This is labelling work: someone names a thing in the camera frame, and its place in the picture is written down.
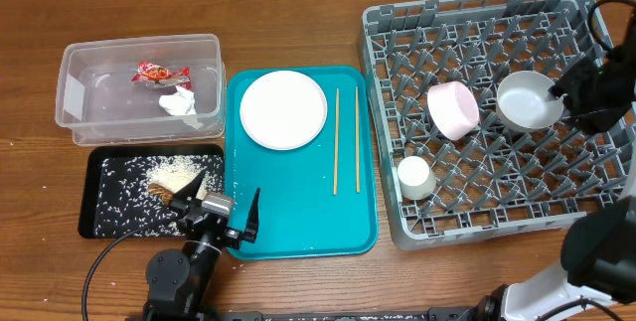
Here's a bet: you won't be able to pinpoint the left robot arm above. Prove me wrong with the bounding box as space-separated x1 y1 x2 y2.
142 172 260 320

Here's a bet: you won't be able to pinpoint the pink bowl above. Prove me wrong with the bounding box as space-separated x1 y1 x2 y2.
426 81 480 141

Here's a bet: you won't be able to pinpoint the black waste tray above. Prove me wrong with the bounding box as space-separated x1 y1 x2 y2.
78 144 224 239

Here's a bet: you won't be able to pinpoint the clear plastic bin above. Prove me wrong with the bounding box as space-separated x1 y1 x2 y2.
55 34 227 146

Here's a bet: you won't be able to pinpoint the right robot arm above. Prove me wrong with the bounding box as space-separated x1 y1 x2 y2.
460 27 635 320

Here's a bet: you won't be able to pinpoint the rice and food scraps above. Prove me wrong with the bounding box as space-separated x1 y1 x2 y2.
92 155 224 239

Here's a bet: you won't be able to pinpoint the grey bowl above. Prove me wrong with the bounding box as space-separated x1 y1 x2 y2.
496 71 564 132

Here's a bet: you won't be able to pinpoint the pink round plate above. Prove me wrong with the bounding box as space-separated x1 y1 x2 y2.
239 71 328 151

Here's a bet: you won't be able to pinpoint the teal plastic tray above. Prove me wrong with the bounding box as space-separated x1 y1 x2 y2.
225 66 379 260

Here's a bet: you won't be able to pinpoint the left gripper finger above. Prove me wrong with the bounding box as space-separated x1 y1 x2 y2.
244 188 260 242
173 170 206 201

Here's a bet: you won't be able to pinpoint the grey dish rack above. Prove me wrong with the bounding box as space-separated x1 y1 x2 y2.
360 0 635 249

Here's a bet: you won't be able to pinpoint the white tissue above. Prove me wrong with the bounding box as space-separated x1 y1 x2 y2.
159 85 203 129

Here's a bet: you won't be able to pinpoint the wooden chopstick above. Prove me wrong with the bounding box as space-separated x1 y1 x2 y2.
355 86 361 193
333 88 340 196

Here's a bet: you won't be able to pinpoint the beige ceramic cup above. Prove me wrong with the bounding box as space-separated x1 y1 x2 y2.
397 156 436 200

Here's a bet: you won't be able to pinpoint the red snack wrapper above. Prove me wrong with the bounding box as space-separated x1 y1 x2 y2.
131 62 192 90

